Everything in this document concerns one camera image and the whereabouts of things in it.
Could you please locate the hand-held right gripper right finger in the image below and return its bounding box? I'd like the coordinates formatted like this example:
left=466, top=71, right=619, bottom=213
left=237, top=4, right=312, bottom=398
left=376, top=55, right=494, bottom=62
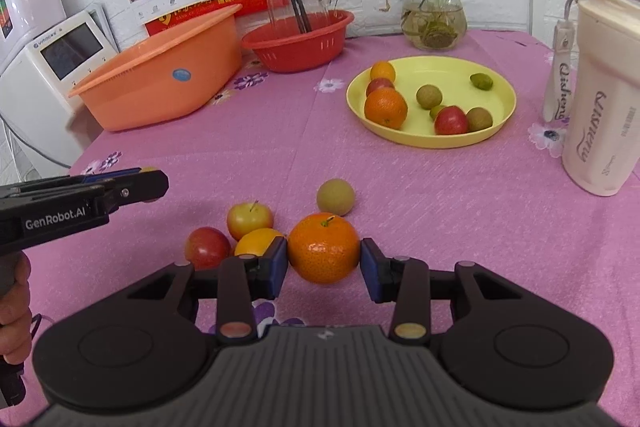
left=360, top=237, right=528, bottom=344

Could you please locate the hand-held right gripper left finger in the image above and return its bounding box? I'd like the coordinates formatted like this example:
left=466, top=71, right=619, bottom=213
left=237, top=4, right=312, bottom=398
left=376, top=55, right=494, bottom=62
left=125, top=236, right=290, bottom=345

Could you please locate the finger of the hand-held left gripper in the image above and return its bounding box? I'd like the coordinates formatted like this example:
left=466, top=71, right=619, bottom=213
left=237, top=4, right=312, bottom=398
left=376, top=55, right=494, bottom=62
left=102, top=170, right=170, bottom=215
left=0, top=167, right=144, bottom=202

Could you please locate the orange tangerine with stem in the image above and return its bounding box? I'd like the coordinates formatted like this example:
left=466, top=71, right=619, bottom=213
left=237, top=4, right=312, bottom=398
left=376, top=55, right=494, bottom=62
left=287, top=213, right=361, bottom=285

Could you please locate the yellow oval plate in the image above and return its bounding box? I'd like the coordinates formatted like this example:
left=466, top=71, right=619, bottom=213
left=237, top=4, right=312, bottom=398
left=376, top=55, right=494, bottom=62
left=346, top=56, right=518, bottom=150

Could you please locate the person's left hand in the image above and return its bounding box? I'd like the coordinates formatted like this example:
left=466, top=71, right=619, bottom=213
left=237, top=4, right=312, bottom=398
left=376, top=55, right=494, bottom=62
left=0, top=251, right=35, bottom=363

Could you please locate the yellow orange round orange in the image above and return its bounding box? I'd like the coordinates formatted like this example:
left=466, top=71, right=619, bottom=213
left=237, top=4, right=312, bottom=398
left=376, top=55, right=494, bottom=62
left=234, top=228, right=286, bottom=258

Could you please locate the yellow red small apple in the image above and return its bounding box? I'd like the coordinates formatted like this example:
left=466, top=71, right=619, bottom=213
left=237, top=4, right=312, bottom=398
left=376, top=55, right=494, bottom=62
left=226, top=201, right=275, bottom=242

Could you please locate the large red apple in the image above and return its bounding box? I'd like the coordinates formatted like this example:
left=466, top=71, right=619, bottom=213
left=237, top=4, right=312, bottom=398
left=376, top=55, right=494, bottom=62
left=184, top=227, right=232, bottom=271

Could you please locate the pink floral tablecloth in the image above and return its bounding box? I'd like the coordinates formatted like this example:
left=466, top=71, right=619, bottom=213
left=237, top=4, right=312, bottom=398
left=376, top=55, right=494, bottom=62
left=7, top=29, right=640, bottom=427

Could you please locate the white appliance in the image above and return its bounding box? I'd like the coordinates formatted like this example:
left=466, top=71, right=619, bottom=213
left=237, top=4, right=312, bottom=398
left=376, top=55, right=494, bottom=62
left=0, top=0, right=101, bottom=170

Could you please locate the orange plastic basin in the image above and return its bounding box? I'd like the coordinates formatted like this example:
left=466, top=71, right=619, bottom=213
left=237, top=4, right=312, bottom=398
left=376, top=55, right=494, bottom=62
left=67, top=3, right=244, bottom=132

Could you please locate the white screen device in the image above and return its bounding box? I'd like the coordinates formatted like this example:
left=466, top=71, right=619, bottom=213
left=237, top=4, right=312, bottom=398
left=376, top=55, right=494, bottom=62
left=32, top=4, right=121, bottom=82

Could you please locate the deep orange round orange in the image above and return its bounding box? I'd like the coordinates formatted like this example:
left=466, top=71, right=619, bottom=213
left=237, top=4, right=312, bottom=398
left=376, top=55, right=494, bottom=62
left=363, top=87, right=409, bottom=130

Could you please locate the small orange kumquat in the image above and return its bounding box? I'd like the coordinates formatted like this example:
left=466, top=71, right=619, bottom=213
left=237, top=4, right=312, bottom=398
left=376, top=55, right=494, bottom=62
left=370, top=61, right=397, bottom=84

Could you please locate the red plastic colander basket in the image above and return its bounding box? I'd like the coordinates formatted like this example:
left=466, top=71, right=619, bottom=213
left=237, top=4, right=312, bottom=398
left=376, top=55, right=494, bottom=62
left=241, top=9, right=355, bottom=74

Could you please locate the clear glass vase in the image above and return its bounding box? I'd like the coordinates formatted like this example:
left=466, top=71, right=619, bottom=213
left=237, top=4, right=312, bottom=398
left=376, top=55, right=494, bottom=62
left=400, top=0, right=468, bottom=52

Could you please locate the cream tumbler with strap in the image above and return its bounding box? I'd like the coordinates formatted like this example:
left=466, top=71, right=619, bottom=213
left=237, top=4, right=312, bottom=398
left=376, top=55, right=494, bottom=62
left=542, top=0, right=640, bottom=198

